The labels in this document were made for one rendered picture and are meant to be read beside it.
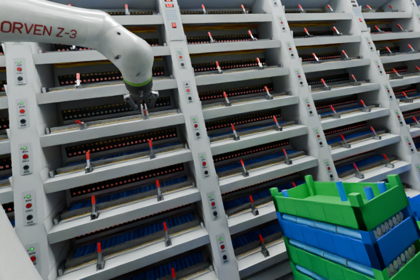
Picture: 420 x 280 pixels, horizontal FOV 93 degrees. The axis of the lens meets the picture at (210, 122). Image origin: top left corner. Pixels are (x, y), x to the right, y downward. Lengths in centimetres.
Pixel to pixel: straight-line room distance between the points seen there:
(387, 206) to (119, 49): 78
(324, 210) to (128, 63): 65
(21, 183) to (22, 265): 85
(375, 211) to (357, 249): 10
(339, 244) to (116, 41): 78
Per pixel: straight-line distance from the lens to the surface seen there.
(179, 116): 100
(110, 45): 62
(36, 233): 107
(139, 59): 59
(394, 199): 72
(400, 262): 73
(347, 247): 67
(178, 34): 119
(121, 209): 101
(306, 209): 70
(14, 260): 23
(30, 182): 107
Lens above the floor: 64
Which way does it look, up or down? 10 degrees up
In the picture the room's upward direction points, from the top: 13 degrees counter-clockwise
